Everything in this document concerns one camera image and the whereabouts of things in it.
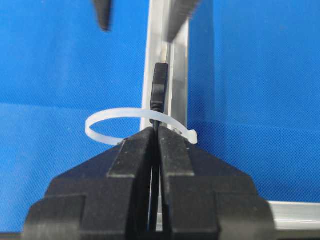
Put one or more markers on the white zip tie loop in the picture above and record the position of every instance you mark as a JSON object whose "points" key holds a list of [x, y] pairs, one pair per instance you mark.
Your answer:
{"points": [[128, 112]]}

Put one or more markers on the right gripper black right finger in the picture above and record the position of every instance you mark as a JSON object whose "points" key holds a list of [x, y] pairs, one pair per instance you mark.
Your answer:
{"points": [[205, 198]]}

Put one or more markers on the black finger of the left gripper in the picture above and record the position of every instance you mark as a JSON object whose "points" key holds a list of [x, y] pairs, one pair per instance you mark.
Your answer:
{"points": [[103, 10], [178, 13]]}

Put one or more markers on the aluminium extrusion frame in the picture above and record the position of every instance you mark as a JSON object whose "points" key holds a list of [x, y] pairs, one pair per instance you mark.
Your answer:
{"points": [[175, 75]]}

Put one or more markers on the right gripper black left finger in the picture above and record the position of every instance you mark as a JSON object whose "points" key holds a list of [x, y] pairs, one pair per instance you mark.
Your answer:
{"points": [[104, 198]]}

